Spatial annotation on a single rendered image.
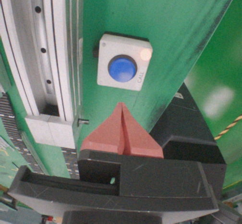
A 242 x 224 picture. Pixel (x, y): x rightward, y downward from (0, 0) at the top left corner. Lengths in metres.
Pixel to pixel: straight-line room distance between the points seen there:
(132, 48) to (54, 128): 0.22
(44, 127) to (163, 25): 0.30
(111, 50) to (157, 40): 0.10
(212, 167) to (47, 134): 0.49
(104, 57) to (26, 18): 0.13
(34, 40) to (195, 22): 0.28
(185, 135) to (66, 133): 0.37
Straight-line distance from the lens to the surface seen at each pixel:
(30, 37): 0.26
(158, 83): 0.32
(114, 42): 0.21
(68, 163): 0.61
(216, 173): 0.56
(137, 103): 0.35
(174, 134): 0.48
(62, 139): 0.34
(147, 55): 0.21
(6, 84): 0.41
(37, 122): 0.32
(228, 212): 0.39
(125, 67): 0.21
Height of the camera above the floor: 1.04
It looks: 49 degrees down
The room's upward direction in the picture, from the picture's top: 177 degrees counter-clockwise
